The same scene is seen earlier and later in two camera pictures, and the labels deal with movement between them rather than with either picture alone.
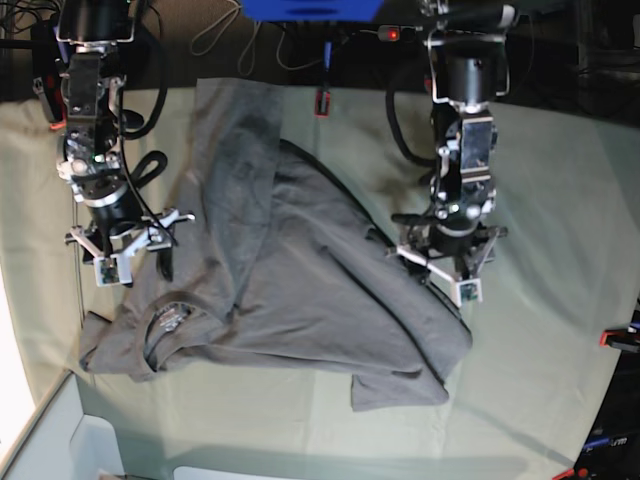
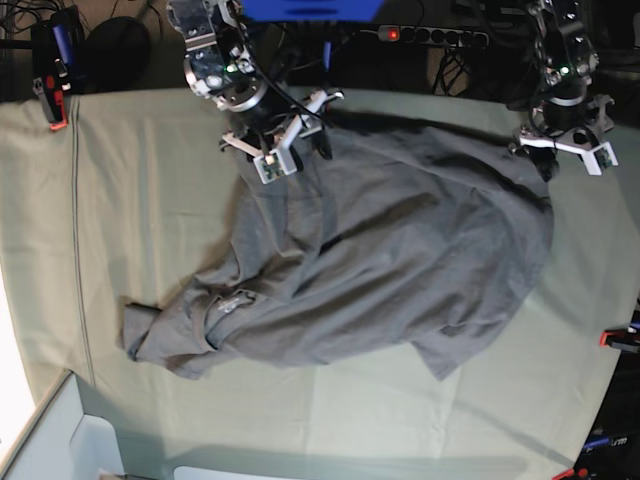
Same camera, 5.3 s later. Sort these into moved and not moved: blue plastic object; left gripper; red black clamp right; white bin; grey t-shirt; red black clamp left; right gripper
Moved: left gripper; right gripper; grey t-shirt
Not moved: blue plastic object; white bin; red black clamp right; red black clamp left
